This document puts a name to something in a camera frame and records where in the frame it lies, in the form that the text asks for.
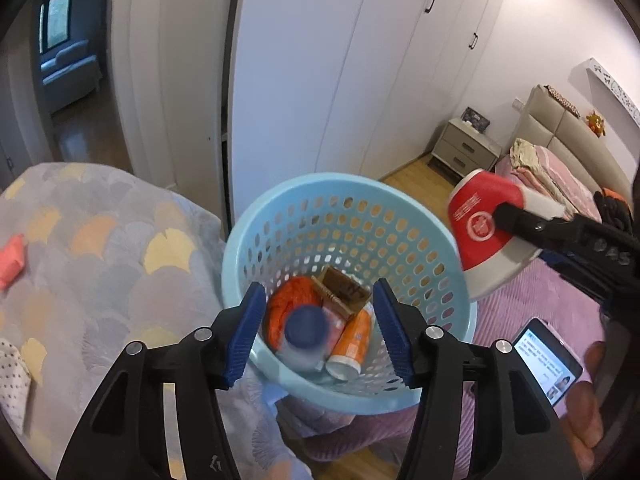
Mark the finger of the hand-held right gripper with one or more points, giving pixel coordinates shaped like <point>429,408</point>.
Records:
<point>530,225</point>
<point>570,272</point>

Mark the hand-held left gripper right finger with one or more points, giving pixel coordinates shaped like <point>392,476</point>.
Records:
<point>392,330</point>

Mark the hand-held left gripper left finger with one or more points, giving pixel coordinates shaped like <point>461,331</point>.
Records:
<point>245,340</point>

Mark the orange white tube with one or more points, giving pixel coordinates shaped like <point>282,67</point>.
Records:
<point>352,340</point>

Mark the red and white paper bowl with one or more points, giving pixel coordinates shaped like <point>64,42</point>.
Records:
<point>475,230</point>

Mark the orange plastic bag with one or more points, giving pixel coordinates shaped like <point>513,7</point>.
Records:
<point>287,300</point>

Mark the brown cardboard box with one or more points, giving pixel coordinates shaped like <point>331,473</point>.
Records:
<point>345,292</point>

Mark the clear bottle with blue cap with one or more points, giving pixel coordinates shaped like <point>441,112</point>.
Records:
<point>305,330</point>

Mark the light blue plastic basket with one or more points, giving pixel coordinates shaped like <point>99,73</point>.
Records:
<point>350,210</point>

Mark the person's right hand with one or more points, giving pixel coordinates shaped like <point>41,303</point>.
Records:
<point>612,207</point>

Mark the folded pink and yellow blankets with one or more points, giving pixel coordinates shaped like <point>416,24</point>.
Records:
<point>545,170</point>

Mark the smartphone with lit screen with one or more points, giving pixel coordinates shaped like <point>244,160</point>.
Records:
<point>547,360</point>

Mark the beige padded headboard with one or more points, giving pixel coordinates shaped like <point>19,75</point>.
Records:
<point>560,135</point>

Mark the beige nightstand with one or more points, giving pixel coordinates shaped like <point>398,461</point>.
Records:
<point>462,147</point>

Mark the orange plush toy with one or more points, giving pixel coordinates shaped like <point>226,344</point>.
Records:
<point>596,124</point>

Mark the orange cloth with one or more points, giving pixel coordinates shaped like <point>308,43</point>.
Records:
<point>587,395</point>

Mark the patterned cloth on headboard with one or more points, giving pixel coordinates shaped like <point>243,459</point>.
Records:
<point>562,101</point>

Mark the scallop patterned grey blanket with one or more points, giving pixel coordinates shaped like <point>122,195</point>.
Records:
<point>125,285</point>

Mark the white dotted cloth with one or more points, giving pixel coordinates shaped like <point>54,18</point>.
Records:
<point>12,385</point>

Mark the pink crumpled packet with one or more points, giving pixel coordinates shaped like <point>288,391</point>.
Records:
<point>12,260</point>

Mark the white wardrobe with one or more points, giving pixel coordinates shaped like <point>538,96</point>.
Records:
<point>325,85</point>

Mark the white sliding door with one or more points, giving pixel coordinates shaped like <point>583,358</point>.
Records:
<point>175,60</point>

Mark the light blue sofa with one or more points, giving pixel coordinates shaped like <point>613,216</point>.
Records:
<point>70,72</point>

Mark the dark framed window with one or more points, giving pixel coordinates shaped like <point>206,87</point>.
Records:
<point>55,20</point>

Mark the dark picture frame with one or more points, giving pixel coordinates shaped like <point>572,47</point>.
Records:
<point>475,120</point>

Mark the white wall art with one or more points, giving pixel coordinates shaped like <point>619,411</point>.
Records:
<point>615,87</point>

